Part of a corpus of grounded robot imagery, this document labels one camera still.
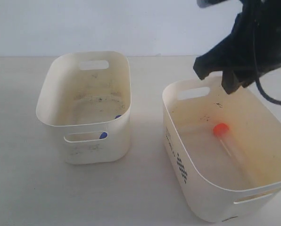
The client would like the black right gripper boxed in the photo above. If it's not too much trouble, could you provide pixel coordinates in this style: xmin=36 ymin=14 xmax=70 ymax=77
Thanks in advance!
xmin=193 ymin=0 xmax=281 ymax=95

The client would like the orange capped tube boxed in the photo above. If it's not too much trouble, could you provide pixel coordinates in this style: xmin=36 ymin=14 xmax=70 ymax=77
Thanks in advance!
xmin=213 ymin=123 xmax=250 ymax=178

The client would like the blue capped tube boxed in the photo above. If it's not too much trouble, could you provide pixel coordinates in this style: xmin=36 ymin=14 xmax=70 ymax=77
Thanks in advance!
xmin=98 ymin=114 xmax=123 ymax=140

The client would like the cream plastic bin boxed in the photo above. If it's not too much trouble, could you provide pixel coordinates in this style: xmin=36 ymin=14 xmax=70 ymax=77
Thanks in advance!
xmin=162 ymin=76 xmax=281 ymax=223
xmin=36 ymin=51 xmax=132 ymax=165

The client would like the black camera cable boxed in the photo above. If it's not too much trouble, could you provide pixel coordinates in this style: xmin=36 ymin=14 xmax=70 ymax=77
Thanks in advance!
xmin=251 ymin=14 xmax=281 ymax=105

